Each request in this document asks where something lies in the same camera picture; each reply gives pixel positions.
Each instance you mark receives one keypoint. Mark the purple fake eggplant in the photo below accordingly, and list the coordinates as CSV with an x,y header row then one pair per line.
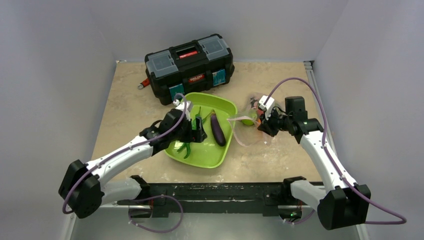
x,y
216,129

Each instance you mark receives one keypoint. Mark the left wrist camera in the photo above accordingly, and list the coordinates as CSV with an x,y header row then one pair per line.
x,y
185,107

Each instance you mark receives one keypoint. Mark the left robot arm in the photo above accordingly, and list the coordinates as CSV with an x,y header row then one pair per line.
x,y
86,186

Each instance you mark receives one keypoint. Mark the black plastic toolbox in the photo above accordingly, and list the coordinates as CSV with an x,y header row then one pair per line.
x,y
194,66

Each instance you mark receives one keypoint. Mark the green fake apple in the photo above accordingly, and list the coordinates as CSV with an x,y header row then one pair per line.
x,y
250,121

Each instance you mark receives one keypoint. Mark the green plastic tray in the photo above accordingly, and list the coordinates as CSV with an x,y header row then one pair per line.
x,y
207,154

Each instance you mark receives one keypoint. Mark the red handled tool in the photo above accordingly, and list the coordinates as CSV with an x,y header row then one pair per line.
x,y
144,84

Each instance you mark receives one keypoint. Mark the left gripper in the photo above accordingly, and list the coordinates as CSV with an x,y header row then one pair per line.
x,y
193,135

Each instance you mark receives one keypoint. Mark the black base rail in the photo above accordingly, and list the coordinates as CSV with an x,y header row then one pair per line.
x,y
264,198

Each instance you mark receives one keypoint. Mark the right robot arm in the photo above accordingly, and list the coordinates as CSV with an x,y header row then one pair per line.
x,y
339,203

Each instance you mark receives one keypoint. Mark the aluminium frame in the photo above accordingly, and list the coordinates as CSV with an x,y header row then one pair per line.
x,y
342,202

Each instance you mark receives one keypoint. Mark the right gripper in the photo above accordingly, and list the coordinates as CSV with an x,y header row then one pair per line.
x,y
265,125

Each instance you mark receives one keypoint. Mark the clear zip top bag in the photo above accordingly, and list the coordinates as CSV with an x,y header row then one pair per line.
x,y
246,135

